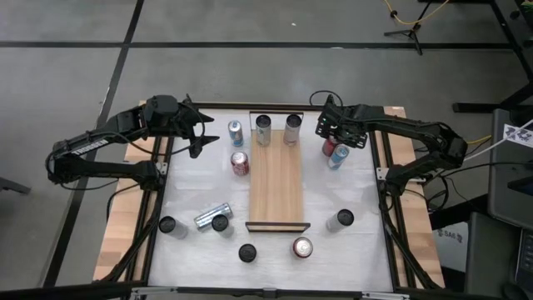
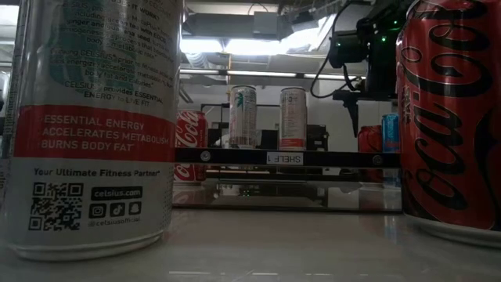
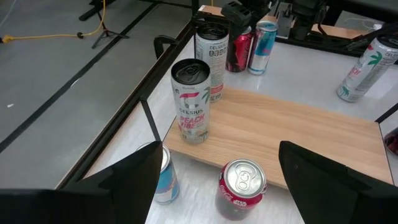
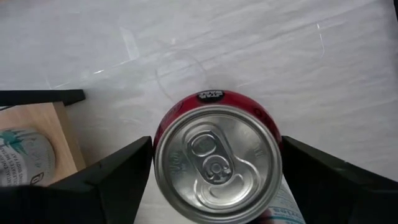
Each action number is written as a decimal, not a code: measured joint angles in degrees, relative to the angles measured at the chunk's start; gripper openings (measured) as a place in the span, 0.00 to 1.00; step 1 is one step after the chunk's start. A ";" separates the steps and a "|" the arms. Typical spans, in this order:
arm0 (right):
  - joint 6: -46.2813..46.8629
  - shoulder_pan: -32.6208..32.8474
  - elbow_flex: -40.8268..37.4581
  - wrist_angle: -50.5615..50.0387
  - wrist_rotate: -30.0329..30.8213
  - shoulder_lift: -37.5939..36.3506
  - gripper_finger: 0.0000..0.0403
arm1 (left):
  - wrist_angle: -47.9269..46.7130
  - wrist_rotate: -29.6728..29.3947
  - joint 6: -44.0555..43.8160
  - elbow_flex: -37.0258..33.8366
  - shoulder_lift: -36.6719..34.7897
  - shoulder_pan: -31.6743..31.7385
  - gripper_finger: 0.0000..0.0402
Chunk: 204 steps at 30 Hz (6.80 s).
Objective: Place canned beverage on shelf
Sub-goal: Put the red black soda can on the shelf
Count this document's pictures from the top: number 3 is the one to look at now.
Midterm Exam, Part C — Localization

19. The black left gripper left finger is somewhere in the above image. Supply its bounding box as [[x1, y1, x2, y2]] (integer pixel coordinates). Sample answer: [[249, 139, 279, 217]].
[[0, 141, 164, 224]]

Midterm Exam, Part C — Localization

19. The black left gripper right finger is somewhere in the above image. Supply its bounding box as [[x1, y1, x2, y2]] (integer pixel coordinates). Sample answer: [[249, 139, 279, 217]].
[[279, 140, 398, 224]]

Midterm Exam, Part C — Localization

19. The red Coca-Cola can black print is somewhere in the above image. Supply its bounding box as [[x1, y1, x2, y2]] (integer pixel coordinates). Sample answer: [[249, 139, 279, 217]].
[[225, 26, 254, 73], [384, 126, 398, 157]]

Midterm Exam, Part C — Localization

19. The blue silver Red Bull can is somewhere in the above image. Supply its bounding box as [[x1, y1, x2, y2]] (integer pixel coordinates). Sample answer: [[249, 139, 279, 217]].
[[136, 141, 181, 206], [247, 19, 279, 76]]

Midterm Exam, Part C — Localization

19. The white Celsius can black lid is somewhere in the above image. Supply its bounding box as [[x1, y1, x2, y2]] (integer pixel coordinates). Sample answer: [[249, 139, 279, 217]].
[[194, 21, 230, 103], [170, 58, 212, 145], [336, 33, 398, 103]]

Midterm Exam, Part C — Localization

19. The red Coca-Cola can white script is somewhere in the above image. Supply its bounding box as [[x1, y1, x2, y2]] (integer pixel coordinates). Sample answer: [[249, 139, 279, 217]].
[[214, 157, 268, 222]]

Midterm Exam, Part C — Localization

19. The wooden tray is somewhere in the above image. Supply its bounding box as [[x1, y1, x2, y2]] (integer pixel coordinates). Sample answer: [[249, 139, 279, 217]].
[[139, 86, 398, 190]]

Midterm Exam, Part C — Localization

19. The black tripod stand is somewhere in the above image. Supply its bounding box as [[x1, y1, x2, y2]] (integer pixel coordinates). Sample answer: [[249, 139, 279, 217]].
[[91, 17, 130, 50]]

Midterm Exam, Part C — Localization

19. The black frame bracket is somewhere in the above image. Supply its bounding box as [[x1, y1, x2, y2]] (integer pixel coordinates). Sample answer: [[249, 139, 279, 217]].
[[153, 34, 178, 60]]

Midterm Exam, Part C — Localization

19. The black aluminium table frame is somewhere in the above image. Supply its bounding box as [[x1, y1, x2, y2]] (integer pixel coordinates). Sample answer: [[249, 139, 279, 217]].
[[55, 0, 398, 190]]

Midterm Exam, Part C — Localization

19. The black desk frame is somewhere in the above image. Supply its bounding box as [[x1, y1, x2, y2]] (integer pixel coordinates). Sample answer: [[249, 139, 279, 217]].
[[78, 0, 200, 22]]

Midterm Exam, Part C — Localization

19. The yellow floor cable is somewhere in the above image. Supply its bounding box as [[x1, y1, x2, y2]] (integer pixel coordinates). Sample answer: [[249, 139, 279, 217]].
[[0, 0, 107, 44]]

